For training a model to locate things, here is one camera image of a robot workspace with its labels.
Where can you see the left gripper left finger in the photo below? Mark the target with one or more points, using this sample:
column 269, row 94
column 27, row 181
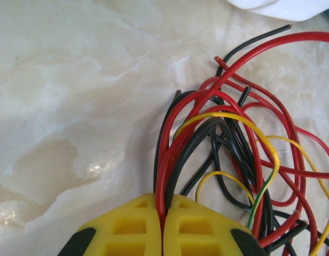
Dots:
column 152, row 240

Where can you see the white plastic bin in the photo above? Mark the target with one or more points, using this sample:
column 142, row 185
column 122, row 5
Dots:
column 287, row 8

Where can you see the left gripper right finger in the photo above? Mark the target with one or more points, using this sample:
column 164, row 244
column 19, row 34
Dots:
column 172, row 234

